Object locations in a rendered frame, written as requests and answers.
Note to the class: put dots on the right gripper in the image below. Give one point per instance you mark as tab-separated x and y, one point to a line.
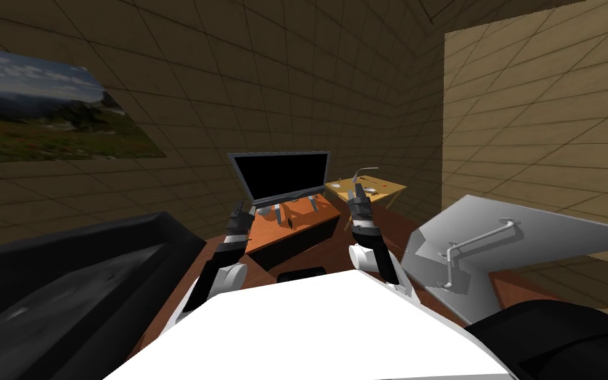
362	212

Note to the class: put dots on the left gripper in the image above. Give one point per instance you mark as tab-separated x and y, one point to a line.
238	226

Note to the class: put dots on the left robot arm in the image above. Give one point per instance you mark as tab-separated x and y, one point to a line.
218	266

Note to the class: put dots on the yellow table with lamp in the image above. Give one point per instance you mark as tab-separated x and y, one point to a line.
383	189

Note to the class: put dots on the orange stand with black television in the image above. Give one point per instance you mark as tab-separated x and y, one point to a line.
283	177

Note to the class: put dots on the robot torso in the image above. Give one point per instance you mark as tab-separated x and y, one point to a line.
314	332

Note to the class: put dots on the grey door leaf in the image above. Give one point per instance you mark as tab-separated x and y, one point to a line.
546	232

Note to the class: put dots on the black sofa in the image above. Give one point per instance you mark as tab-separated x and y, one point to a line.
66	295

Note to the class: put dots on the landscape picture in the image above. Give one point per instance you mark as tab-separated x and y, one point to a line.
45	111

